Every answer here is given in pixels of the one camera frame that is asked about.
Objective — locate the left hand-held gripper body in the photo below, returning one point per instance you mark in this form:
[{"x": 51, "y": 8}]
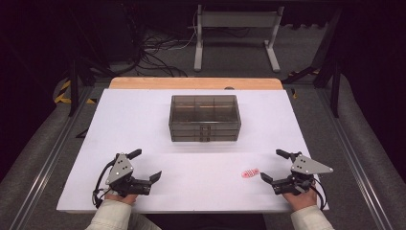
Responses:
[{"x": 120, "y": 167}]

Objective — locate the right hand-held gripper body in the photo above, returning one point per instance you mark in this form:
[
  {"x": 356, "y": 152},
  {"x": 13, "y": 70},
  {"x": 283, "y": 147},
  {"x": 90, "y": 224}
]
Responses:
[{"x": 307, "y": 166}]

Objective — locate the pink striped fish toy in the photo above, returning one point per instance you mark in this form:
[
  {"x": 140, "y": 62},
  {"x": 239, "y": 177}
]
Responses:
[{"x": 250, "y": 173}]

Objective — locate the smoky clear plastic drawer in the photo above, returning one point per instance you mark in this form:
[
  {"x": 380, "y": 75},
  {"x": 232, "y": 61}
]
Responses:
[
  {"x": 188, "y": 138},
  {"x": 188, "y": 126},
  {"x": 188, "y": 132}
]

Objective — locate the smoky clear drawer cabinet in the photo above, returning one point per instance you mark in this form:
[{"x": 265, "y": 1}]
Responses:
[{"x": 204, "y": 108}]

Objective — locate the person's left hand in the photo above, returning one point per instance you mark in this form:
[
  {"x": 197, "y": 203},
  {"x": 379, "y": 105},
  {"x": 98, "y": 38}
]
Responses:
[{"x": 124, "y": 199}]

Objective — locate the person's right hand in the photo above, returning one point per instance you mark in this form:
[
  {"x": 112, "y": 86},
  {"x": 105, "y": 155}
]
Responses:
[{"x": 300, "y": 201}]

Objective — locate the white board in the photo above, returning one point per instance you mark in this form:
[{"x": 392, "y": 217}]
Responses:
[{"x": 204, "y": 188}]

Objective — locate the black stand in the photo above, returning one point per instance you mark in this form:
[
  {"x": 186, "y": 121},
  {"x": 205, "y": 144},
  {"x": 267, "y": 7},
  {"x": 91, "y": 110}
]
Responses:
[
  {"x": 334, "y": 80},
  {"x": 74, "y": 89}
]

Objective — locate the wooden table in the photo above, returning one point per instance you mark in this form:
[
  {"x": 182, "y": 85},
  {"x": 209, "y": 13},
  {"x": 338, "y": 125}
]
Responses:
[{"x": 191, "y": 83}]

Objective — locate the yellow and black tape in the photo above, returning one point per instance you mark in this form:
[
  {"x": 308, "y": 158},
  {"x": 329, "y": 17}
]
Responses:
[{"x": 63, "y": 94}]

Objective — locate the grey metal stand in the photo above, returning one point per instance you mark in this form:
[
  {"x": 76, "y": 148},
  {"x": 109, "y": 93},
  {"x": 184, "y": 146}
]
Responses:
[{"x": 236, "y": 19}]

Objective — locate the aluminium rail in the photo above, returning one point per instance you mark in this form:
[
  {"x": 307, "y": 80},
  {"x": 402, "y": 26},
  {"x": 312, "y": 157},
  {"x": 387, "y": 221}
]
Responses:
[
  {"x": 48, "y": 166},
  {"x": 354, "y": 166}
]

